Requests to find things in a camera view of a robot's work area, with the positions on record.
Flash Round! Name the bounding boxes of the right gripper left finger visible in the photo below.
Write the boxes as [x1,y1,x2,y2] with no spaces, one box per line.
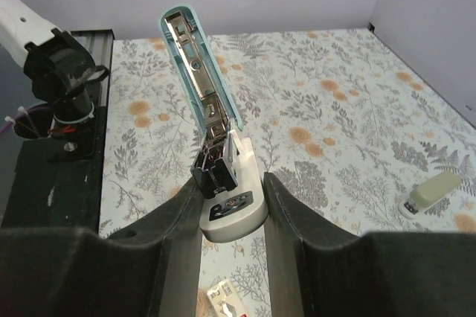
[1,180,203,316]

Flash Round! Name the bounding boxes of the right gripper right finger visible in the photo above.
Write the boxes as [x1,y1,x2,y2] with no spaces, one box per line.
[263,173,475,316]

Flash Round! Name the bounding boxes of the white staple box sleeve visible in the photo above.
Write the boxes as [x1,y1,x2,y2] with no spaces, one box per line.
[196,278,251,317]

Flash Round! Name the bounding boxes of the light blue stapler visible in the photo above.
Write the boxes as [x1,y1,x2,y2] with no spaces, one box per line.
[158,4,268,243]

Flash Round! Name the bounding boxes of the beige stapler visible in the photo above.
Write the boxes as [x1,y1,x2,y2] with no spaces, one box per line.
[398,171,462,220]

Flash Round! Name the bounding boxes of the floral table mat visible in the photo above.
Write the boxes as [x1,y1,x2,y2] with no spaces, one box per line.
[98,28,476,317]

